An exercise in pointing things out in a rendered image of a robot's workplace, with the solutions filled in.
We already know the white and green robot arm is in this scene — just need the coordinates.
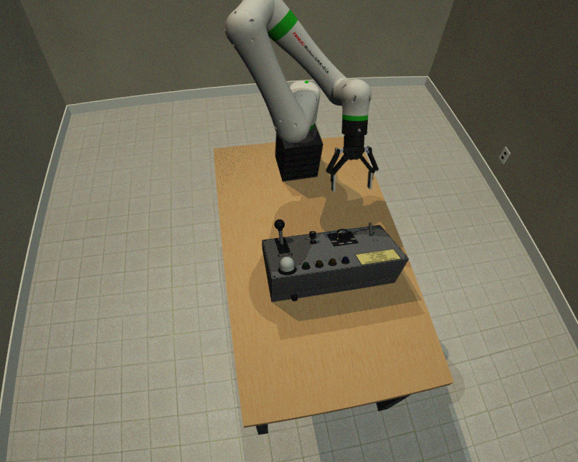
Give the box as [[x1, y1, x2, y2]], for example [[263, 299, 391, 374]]
[[225, 0, 371, 145]]

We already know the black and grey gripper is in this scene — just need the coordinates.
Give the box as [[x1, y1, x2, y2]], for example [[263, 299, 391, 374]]
[[326, 135, 379, 192]]

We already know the dark grey control console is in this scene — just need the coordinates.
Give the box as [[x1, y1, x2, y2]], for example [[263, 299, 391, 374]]
[[262, 220, 409, 302]]

